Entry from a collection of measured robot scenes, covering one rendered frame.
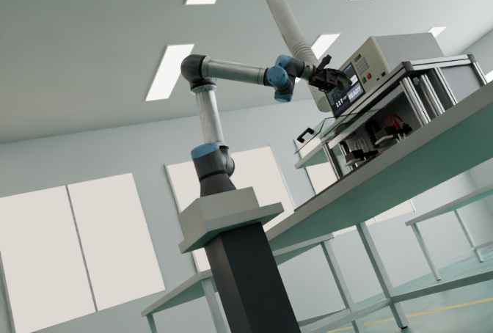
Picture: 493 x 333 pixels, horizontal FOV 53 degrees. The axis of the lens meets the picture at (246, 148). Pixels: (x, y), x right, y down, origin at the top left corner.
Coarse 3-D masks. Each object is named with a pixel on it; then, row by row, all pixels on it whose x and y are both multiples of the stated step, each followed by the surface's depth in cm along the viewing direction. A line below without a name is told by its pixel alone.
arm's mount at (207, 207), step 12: (228, 192) 182; (240, 192) 184; (252, 192) 186; (192, 204) 180; (204, 204) 176; (216, 204) 178; (228, 204) 180; (240, 204) 182; (252, 204) 184; (180, 216) 192; (192, 216) 182; (204, 216) 174; (216, 216) 176; (192, 228) 184
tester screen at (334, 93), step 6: (348, 66) 230; (348, 72) 230; (354, 84) 228; (324, 90) 248; (336, 90) 240; (348, 90) 232; (330, 96) 245; (336, 96) 241; (342, 96) 237; (330, 102) 246; (336, 102) 242; (348, 102) 234; (336, 108) 242; (336, 114) 243
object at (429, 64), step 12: (420, 60) 203; (432, 60) 206; (444, 60) 209; (456, 60) 212; (468, 60) 215; (396, 72) 201; (408, 72) 198; (420, 72) 204; (384, 84) 208; (396, 84) 208; (372, 96) 216; (384, 96) 231; (360, 108) 223
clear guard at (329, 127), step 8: (360, 112) 224; (328, 120) 218; (336, 120) 222; (344, 120) 227; (352, 120) 231; (320, 128) 212; (328, 128) 230; (336, 128) 234; (344, 128) 239; (304, 136) 230; (312, 136) 217; (320, 136) 238; (328, 136) 243; (304, 144) 222; (296, 152) 228
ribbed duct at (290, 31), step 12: (276, 0) 405; (276, 12) 404; (288, 12) 401; (288, 24) 395; (288, 36) 393; (300, 36) 390; (288, 48) 398; (300, 48) 384; (312, 60) 377; (324, 108) 356
